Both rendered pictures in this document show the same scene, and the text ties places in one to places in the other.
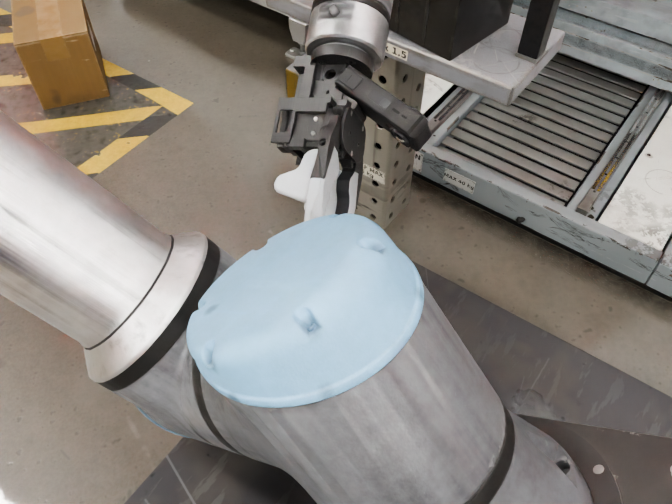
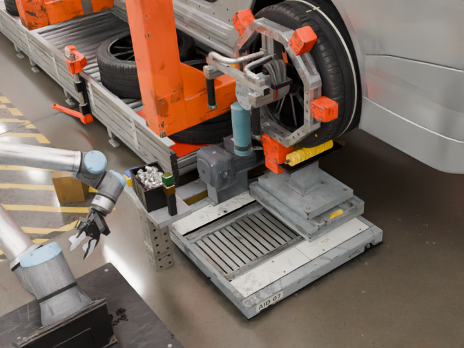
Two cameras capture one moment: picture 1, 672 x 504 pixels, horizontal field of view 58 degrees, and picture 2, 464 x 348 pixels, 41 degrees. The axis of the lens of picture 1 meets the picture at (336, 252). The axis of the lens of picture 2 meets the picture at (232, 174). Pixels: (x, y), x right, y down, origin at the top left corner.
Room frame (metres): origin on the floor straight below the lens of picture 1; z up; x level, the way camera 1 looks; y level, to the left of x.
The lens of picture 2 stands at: (-1.12, -1.29, 2.10)
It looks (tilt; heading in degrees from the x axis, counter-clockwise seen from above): 35 degrees down; 21
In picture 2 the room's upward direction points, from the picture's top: 5 degrees counter-clockwise
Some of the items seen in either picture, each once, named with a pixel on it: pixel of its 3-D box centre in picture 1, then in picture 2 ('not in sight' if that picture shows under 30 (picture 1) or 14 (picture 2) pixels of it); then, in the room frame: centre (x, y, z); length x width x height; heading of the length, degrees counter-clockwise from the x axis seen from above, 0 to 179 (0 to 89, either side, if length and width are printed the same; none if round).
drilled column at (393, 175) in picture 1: (382, 126); (155, 230); (0.88, -0.09, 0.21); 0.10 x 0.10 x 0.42; 53
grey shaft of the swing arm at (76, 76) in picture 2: not in sight; (80, 89); (1.99, 0.96, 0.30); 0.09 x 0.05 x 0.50; 53
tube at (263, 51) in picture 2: not in sight; (237, 47); (1.22, -0.44, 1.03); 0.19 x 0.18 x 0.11; 143
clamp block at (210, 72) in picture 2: not in sight; (214, 70); (1.20, -0.34, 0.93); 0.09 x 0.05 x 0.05; 143
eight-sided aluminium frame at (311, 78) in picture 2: not in sight; (275, 83); (1.26, -0.59, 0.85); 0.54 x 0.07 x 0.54; 53
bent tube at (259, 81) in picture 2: not in sight; (265, 61); (1.11, -0.60, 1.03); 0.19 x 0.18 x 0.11; 143
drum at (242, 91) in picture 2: not in sight; (262, 88); (1.21, -0.55, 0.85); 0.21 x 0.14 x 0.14; 143
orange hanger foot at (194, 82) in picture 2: not in sight; (219, 76); (1.59, -0.20, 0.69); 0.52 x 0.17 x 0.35; 143
